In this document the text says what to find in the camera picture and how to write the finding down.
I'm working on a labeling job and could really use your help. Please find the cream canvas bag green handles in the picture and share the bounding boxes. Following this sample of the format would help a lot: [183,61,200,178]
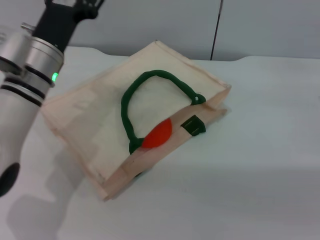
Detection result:
[41,39,232,203]

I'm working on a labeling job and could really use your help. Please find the silver gripper side pin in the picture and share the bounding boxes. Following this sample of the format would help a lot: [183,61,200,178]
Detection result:
[20,22,36,32]

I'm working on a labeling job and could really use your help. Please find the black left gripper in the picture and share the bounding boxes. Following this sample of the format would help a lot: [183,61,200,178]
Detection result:
[31,0,106,52]

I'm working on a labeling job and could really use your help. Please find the orange fruit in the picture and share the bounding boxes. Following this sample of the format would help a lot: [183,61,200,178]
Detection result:
[141,117,174,149]

